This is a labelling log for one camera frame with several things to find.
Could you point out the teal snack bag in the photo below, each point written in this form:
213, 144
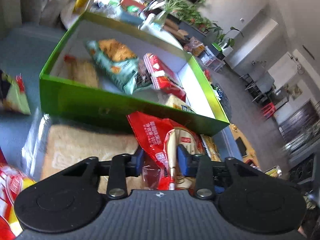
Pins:
115, 62

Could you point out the red yellow chips bag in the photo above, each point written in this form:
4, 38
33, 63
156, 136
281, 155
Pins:
10, 190

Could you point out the open cardboard box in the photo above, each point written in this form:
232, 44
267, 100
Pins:
177, 28

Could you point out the round wooden side table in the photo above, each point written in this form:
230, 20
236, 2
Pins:
246, 140

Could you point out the yellow canister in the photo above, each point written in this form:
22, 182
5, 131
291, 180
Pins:
82, 1

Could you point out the clear biscuit packet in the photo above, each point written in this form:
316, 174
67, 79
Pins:
82, 72

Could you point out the dining chairs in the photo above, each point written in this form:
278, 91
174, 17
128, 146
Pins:
257, 80

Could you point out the clear toast bread packet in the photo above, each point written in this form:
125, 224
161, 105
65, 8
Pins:
82, 150

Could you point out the red pink box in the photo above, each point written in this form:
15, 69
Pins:
132, 2

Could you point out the spider plant in glass vase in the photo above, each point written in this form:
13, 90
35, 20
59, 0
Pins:
171, 8

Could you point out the red bread bag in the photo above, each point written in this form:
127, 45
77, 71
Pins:
160, 142

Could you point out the red checkered snack packet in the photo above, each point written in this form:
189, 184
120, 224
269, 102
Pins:
162, 72

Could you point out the row of potted green plants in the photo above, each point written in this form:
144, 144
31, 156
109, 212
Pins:
195, 15

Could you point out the green cardboard box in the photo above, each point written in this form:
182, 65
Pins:
100, 105

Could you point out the large leaf plant white pot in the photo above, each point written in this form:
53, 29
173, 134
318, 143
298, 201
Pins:
228, 40

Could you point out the orange plastic bag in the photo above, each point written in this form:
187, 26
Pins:
195, 47

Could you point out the small triangular dark packet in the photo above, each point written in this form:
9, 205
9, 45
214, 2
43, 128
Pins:
13, 97

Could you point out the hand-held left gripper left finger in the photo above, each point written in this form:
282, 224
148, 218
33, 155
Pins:
137, 163

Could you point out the dark round marble table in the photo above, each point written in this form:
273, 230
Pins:
221, 97

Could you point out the green and black box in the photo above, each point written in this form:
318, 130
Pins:
218, 48

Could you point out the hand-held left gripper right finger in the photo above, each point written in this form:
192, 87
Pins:
183, 161

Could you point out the pale cracker packet blue label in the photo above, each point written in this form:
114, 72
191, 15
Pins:
175, 102

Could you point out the clear storage box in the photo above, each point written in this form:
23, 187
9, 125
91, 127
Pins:
212, 60

